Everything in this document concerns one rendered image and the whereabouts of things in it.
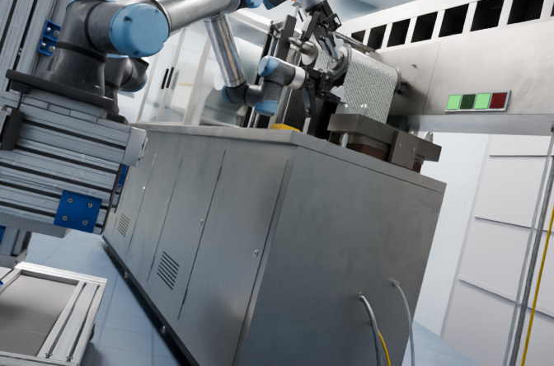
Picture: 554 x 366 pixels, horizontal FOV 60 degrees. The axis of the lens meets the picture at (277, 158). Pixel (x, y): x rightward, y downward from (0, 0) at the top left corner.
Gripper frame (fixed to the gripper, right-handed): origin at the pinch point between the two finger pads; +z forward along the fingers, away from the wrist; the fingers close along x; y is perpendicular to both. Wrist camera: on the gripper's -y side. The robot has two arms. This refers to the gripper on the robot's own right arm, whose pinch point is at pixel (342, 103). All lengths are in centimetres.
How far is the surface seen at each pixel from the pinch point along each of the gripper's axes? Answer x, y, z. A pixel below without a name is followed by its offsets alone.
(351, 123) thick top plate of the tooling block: -17.3, -9.3, -6.4
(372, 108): -0.3, 2.5, 13.4
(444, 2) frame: -6, 52, 30
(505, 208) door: 58, -10, 185
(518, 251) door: 40, -34, 180
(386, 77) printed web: -0.3, 16.0, 16.1
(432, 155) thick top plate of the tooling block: -20.0, -10.3, 29.8
